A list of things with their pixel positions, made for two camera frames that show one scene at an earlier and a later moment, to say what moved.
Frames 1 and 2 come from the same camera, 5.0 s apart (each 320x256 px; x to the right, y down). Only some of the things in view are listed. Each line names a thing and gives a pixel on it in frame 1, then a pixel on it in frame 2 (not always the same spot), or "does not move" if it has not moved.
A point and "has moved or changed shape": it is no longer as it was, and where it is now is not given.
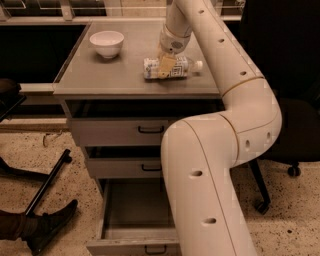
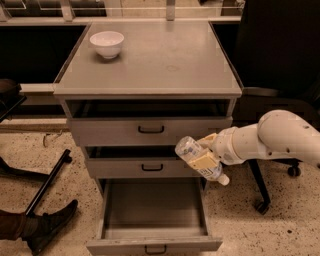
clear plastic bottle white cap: (182, 67) has moved or changed shape
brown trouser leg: (11, 225) does not move
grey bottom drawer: (136, 220) does not move
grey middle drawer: (124, 161) does not move
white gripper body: (171, 44) -> (226, 146)
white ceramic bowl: (107, 42) does not move
